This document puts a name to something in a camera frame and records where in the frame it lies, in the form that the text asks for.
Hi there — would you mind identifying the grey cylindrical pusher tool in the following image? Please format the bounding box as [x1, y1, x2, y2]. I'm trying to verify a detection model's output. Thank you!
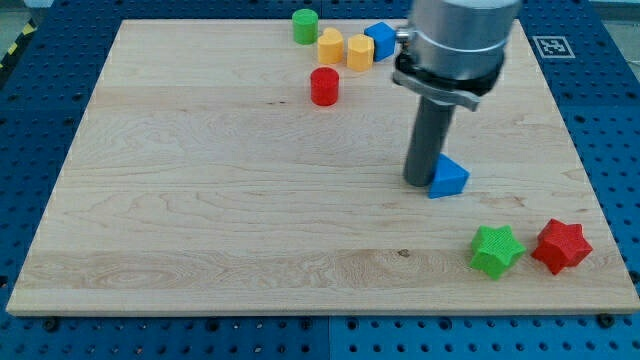
[403, 96, 455, 187]

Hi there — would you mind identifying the blue triangle block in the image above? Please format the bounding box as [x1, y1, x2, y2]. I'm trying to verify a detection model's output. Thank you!
[428, 154, 470, 199]

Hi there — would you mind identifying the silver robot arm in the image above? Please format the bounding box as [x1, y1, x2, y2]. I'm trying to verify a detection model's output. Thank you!
[392, 0, 522, 187]

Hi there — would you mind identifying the green star block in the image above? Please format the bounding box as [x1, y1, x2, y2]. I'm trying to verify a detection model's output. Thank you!
[469, 225, 527, 280]

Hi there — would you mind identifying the red star block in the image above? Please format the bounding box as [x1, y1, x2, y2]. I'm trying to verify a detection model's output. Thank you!
[531, 218, 593, 275]

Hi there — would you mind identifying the blue cube block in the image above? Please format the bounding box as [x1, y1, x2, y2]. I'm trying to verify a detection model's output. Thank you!
[364, 22, 396, 62]

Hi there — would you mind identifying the yellow hexagon block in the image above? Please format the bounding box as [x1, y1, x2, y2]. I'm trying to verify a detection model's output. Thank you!
[347, 34, 375, 72]

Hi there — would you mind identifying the red cylinder block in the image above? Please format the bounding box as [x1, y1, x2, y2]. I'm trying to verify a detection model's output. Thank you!
[310, 67, 340, 106]

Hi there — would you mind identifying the yellow heart block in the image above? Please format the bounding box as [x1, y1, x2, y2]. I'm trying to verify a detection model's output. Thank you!
[317, 27, 344, 65]

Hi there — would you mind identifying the white fiducial marker tag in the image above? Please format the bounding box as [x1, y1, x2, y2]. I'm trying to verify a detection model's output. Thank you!
[533, 35, 575, 59]

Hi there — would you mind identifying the green cylinder block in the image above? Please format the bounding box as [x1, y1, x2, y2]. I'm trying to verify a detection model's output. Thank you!
[291, 9, 319, 45]

